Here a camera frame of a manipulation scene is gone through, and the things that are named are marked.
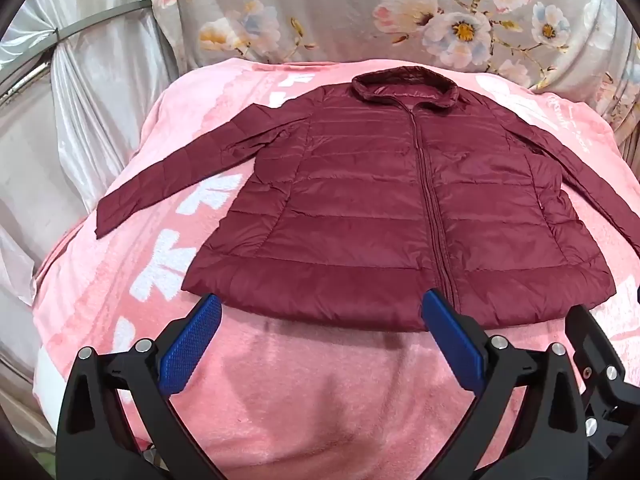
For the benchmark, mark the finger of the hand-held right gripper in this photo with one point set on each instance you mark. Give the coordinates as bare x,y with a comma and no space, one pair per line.
595,342

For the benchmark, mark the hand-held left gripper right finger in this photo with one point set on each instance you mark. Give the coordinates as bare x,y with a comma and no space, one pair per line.
452,342

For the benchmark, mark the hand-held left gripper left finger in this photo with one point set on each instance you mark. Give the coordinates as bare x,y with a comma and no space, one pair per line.
192,345

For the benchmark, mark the maroon puffer jacket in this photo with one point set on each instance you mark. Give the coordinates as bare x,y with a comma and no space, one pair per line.
350,200

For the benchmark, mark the pink blanket with white print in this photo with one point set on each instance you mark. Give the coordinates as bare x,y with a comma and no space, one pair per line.
300,390

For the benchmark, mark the white satin curtain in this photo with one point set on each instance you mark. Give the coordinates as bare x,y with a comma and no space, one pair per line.
100,110

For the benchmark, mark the grey floral bedsheet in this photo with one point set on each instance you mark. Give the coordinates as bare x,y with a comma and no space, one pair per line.
325,10

